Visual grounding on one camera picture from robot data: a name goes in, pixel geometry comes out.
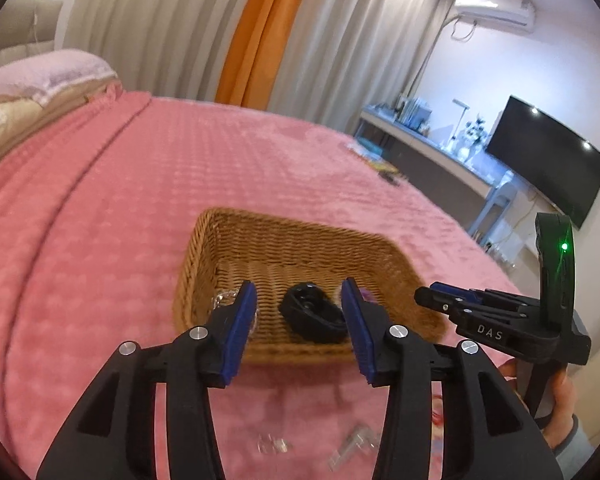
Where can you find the grey white desk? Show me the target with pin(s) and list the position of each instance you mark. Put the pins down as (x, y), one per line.
(445, 175)

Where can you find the pink hair accessory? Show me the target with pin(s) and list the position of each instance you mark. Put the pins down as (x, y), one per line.
(437, 412)

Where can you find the light blue chair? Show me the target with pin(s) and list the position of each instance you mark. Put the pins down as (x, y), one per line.
(500, 195)

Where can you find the orange curtain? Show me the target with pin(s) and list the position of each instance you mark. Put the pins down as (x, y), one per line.
(260, 35)

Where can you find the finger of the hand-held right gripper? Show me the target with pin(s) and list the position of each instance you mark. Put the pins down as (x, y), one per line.
(442, 304)
(500, 300)

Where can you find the small clear hair clip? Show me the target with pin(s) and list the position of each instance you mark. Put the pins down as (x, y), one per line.
(271, 444)

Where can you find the brown wicker basket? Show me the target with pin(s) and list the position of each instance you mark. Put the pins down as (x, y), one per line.
(280, 260)

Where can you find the clear plastic hair clip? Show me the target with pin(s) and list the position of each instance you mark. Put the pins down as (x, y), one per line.
(222, 300)

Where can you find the beige curtain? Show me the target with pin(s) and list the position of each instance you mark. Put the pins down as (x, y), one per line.
(155, 25)
(360, 50)

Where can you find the colourful booklets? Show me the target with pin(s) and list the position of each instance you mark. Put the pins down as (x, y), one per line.
(372, 156)

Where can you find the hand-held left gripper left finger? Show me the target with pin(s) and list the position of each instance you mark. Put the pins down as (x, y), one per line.
(240, 325)

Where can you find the person's right hand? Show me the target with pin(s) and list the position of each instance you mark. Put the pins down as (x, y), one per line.
(562, 400)

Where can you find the books on stand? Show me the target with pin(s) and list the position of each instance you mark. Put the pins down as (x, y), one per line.
(415, 112)

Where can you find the silver clear hair clip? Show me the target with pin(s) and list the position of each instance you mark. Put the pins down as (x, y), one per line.
(352, 442)

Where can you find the lilac pillow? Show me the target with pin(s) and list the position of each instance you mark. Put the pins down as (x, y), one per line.
(55, 72)

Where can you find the white air conditioner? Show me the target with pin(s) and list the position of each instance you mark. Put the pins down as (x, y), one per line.
(495, 10)

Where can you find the plant in white vase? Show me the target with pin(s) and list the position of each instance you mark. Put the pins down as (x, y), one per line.
(472, 132)

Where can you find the black flat television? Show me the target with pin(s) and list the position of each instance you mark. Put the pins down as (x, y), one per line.
(545, 160)

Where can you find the black claw hair clip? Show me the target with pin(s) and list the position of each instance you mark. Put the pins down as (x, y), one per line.
(305, 317)

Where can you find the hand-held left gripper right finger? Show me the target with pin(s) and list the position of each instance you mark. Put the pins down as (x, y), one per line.
(357, 330)

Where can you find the beige quilt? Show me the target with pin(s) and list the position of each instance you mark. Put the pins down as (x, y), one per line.
(25, 125)

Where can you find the beige padded headboard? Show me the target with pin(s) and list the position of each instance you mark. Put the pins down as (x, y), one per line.
(35, 20)

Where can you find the white desk lamp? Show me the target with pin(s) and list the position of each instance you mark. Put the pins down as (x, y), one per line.
(459, 120)

